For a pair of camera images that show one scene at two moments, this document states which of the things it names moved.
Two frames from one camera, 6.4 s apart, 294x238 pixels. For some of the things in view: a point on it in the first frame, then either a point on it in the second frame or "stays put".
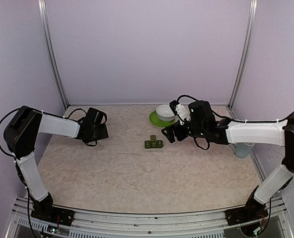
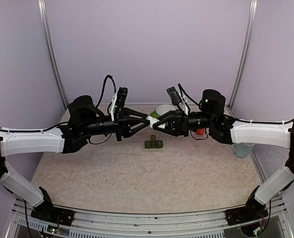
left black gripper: (104, 133) to (122, 125)
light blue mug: (242, 149) stays put
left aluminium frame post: (42, 14) stays put
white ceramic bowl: (164, 113) stays put
